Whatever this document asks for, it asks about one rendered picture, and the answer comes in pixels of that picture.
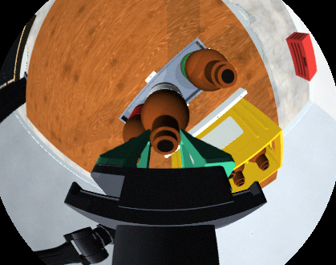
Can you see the brown bottle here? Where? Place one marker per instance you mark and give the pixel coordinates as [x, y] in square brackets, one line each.
[261, 160]
[232, 174]
[165, 112]
[208, 70]
[239, 179]
[133, 126]

